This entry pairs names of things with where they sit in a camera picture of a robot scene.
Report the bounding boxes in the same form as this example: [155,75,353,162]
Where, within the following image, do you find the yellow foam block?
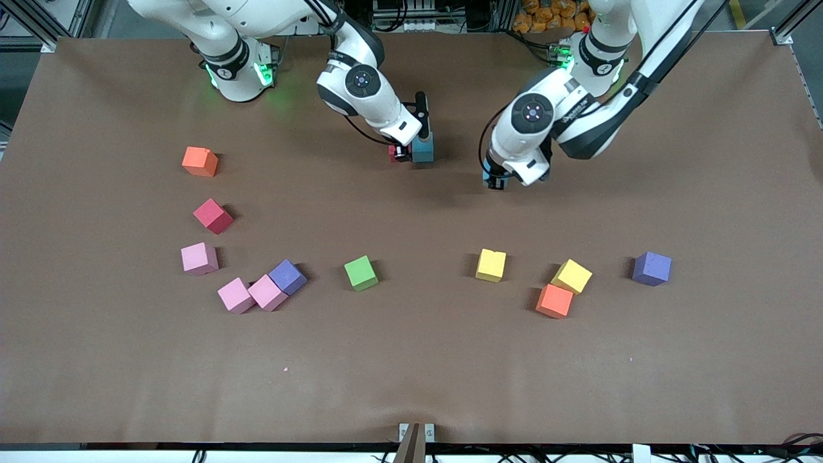
[475,249,507,283]
[550,259,593,295]

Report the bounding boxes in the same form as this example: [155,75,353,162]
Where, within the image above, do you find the green foam block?
[343,255,379,293]

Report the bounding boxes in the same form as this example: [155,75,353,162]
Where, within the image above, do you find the purple foam block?
[268,259,308,296]
[631,251,673,287]

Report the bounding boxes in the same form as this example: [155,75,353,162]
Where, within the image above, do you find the orange foam block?
[536,284,574,320]
[181,147,219,177]

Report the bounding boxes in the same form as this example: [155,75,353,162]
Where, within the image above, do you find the pile of orange yellow objects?
[513,0,592,34]

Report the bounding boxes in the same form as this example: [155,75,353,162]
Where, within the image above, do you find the pink foam block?
[248,275,289,313]
[181,242,220,277]
[217,277,256,315]

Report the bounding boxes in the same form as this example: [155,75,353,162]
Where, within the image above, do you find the brown paper table cover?
[0,31,823,446]

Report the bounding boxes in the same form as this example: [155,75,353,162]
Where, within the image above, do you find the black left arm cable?
[478,105,510,176]

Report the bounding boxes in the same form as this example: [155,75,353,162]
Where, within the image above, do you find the aluminium frame profile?
[768,0,823,47]
[10,0,97,53]

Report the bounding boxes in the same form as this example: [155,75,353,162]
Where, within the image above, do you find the metal table clamp bracket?
[399,422,436,463]

